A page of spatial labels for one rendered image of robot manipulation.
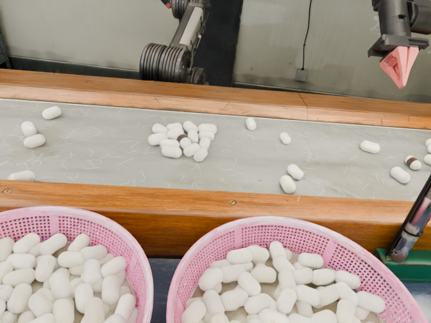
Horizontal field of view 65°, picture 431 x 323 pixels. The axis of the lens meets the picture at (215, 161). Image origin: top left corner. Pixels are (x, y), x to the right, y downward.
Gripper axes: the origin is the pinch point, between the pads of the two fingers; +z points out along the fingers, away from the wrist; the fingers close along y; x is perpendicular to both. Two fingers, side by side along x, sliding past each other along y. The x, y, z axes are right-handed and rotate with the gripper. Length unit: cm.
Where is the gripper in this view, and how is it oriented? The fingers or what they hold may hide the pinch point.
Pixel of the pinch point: (401, 83)
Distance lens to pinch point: 81.2
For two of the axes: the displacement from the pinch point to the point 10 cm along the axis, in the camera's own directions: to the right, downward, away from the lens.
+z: -0.4, 9.6, -2.8
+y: 9.9, 0.7, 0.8
